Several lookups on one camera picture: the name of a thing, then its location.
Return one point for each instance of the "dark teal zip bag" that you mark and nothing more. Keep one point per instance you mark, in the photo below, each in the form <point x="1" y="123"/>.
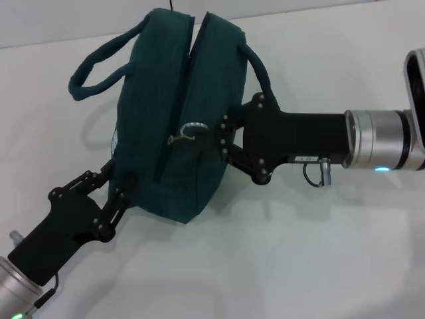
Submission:
<point x="172" y="133"/>

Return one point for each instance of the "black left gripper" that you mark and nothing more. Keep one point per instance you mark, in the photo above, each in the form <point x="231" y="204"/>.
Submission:
<point x="56" y="229"/>

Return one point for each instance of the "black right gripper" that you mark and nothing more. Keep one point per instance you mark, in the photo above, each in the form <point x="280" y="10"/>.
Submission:
<point x="292" y="139"/>

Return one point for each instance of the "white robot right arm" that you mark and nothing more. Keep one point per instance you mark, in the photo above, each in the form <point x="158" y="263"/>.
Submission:
<point x="382" y="139"/>

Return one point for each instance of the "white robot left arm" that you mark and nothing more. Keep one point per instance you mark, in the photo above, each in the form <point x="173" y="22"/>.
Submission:
<point x="16" y="292"/>

